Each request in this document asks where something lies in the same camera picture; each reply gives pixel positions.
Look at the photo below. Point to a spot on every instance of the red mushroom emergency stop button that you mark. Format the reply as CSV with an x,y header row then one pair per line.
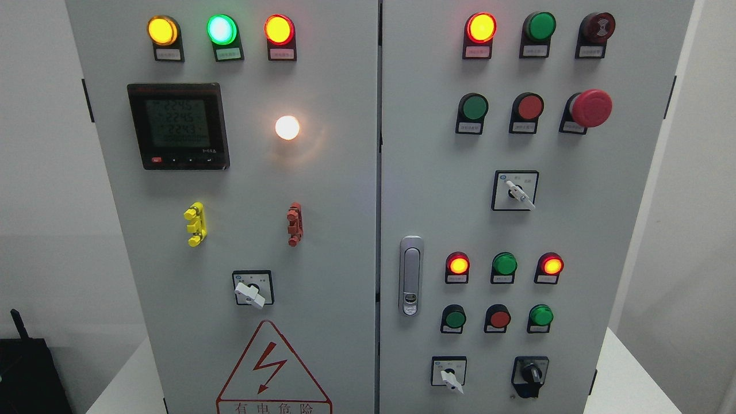
x,y
585,110

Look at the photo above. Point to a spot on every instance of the white-handled selector switch upper right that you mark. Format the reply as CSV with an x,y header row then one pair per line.
x,y
514,189

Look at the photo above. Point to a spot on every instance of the white-handled selector switch left door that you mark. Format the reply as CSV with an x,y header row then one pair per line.
x,y
253,288

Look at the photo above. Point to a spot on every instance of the small green lamp middle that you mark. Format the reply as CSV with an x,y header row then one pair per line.
x,y
504,267

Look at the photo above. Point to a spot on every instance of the red-rimmed amber indicator lamp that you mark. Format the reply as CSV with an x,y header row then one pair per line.
x,y
280,35

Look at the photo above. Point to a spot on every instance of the small green lamp lower right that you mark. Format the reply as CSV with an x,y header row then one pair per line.
x,y
540,319

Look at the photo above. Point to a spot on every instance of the small red lamp right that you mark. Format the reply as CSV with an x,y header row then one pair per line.
x,y
548,269

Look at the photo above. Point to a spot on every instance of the green unlit lamp top right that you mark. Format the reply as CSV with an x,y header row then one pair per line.
x,y
537,31

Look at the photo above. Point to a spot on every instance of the small green push button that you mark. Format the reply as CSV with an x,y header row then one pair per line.
x,y
453,319

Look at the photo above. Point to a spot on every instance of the white-handled selector switch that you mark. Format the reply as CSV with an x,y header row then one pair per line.
x,y
449,372
514,189

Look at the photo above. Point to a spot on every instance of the small red lit lamp left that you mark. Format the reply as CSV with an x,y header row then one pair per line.
x,y
457,268

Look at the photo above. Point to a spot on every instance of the lit green indicator lamp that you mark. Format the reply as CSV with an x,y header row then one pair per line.
x,y
225,38

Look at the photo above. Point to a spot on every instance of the yellow indicator lamp top left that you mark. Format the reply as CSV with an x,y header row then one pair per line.
x,y
166,38

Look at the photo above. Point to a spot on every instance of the black device with antenna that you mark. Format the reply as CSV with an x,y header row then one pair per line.
x,y
30,381

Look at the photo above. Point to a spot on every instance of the black rotary knob switch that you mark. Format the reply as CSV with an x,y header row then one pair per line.
x,y
529,375

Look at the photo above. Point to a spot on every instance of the red terminal connector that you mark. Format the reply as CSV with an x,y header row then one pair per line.
x,y
294,224

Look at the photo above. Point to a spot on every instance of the red push button upper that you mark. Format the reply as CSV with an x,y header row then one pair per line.
x,y
526,111

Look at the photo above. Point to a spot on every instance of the green push button upper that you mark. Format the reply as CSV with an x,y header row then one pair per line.
x,y
472,109

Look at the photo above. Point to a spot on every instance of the red lit lamp right door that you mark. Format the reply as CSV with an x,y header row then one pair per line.
x,y
478,36

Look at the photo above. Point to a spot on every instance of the white-handled selector switch bottom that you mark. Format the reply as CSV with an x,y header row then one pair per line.
x,y
449,372

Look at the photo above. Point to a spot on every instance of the dark red buzzer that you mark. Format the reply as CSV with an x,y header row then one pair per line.
x,y
594,32

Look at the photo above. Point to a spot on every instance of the silver cabinet door latch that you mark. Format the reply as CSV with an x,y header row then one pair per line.
x,y
410,271

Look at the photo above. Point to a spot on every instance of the red high voltage warning sticker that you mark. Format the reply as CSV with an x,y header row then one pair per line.
x,y
270,377

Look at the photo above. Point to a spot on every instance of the small green lamp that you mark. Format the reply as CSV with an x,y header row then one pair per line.
x,y
504,267
540,319

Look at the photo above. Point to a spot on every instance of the yellow terminal connector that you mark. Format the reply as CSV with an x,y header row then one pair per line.
x,y
196,225

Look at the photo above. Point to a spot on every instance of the black digital power meter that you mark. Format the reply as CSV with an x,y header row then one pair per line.
x,y
180,126

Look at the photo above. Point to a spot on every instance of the grey electrical control cabinet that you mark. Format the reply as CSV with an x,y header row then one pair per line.
x,y
376,87

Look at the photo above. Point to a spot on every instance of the white glowing indicator lamp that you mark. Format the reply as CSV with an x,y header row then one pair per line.
x,y
287,127

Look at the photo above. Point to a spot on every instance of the small red push button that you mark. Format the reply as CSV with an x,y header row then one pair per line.
x,y
497,319

